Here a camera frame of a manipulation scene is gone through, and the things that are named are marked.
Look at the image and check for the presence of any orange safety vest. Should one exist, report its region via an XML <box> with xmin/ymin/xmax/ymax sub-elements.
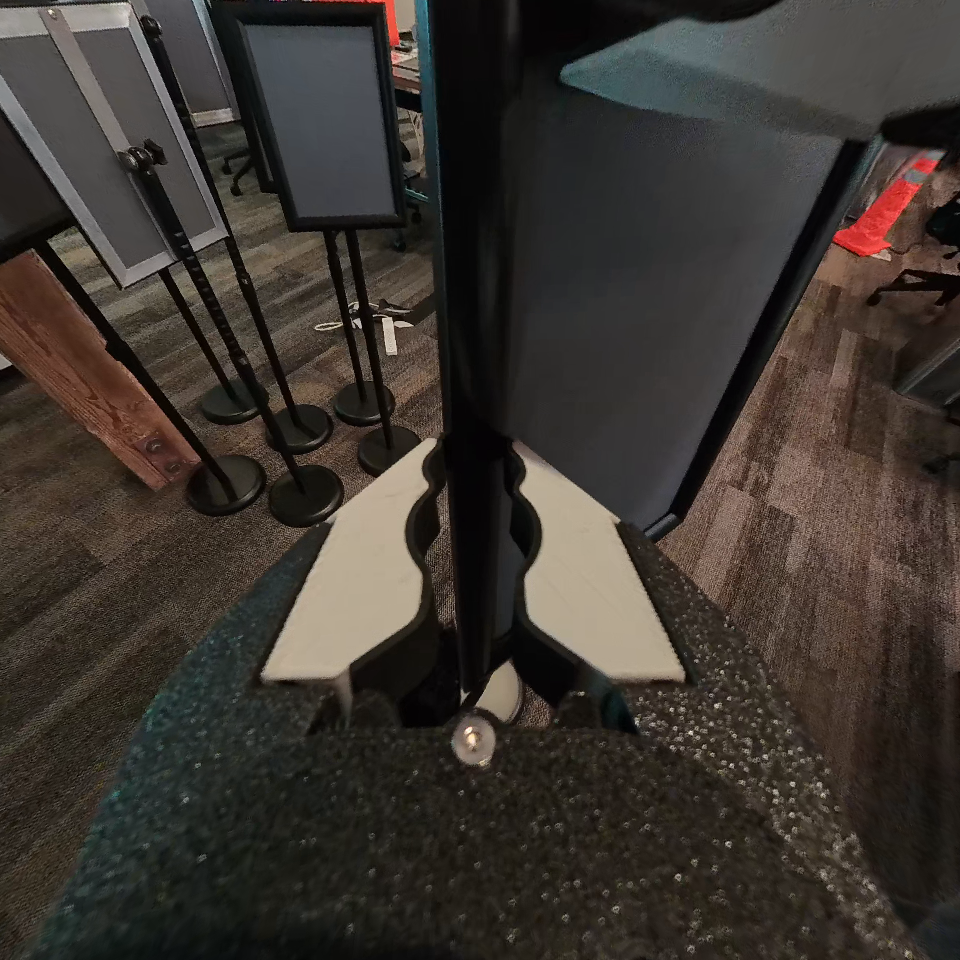
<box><xmin>834</xmin><ymin>148</ymin><xmax>948</xmax><ymax>261</ymax></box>

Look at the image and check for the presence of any black office chair base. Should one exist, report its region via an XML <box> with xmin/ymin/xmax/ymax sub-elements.
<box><xmin>866</xmin><ymin>191</ymin><xmax>960</xmax><ymax>309</ymax></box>

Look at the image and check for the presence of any long wooden desk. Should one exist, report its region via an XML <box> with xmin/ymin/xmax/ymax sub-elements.
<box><xmin>391</xmin><ymin>54</ymin><xmax>438</xmax><ymax>114</ymax></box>

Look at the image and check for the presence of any black office chair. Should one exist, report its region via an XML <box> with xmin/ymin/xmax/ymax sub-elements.
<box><xmin>223</xmin><ymin>123</ymin><xmax>275</xmax><ymax>198</ymax></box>

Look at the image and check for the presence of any black framed sign stand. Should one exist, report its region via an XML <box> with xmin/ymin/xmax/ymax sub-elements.
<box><xmin>431</xmin><ymin>0</ymin><xmax>960</xmax><ymax>714</ymax></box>

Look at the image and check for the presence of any grey partition panel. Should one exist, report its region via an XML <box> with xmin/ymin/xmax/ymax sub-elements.
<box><xmin>141</xmin><ymin>0</ymin><xmax>243</xmax><ymax>127</ymax></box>

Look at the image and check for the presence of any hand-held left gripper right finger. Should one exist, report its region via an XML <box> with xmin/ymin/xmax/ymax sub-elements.
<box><xmin>512</xmin><ymin>441</ymin><xmax>687</xmax><ymax>735</ymax></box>

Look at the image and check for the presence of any wooden beam with bolts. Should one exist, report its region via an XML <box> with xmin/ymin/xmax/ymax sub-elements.
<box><xmin>0</xmin><ymin>127</ymin><xmax>202</xmax><ymax>492</ymax></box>

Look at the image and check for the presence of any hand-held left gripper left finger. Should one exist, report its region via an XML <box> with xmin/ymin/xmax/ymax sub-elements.
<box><xmin>261</xmin><ymin>438</ymin><xmax>457</xmax><ymax>717</ymax></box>

